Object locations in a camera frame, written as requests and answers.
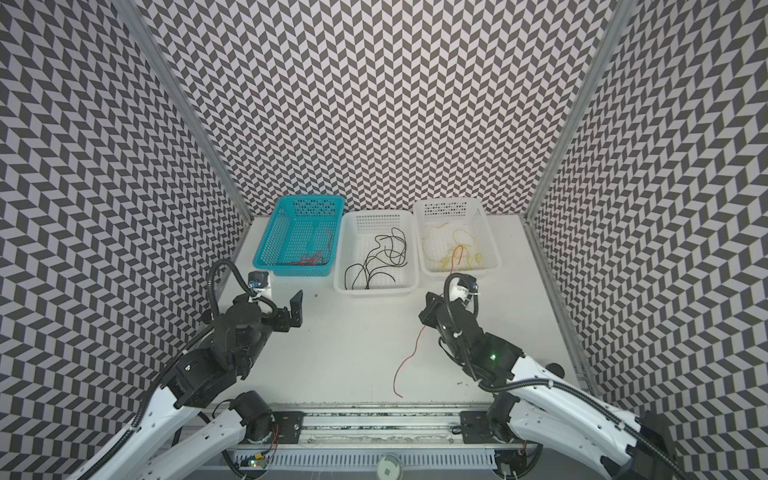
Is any yellow cable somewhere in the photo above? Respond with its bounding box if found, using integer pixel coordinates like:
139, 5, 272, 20
422, 220, 484, 272

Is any black cable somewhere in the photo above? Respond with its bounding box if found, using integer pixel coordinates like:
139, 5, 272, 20
343, 226, 410, 292

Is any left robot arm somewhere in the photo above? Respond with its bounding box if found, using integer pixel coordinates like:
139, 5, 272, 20
71, 259, 304, 479

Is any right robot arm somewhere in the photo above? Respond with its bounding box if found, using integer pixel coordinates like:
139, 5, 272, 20
419, 273, 688, 479

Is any teal plastic basket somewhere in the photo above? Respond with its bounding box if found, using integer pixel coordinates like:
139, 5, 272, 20
252, 195, 345, 277

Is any right white plastic basket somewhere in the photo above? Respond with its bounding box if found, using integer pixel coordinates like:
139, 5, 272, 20
413, 198, 502, 278

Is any white plastic basket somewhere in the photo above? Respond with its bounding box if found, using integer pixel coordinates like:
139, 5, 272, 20
334, 210, 420, 297
413, 198, 502, 278

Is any middle white plastic basket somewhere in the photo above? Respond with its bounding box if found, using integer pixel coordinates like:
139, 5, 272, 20
334, 210, 420, 297

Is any round white knob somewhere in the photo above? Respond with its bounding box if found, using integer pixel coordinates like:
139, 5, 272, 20
376, 454, 404, 480

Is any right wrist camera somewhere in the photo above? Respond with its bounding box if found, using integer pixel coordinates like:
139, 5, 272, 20
450, 278, 478, 307

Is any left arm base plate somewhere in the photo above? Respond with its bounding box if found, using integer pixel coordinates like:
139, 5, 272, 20
271, 410, 306, 446

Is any aluminium front rail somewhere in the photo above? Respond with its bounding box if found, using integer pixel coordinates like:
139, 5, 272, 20
140, 404, 628, 448

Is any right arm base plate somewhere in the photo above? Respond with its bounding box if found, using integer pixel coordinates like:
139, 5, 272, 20
459, 411, 514, 444

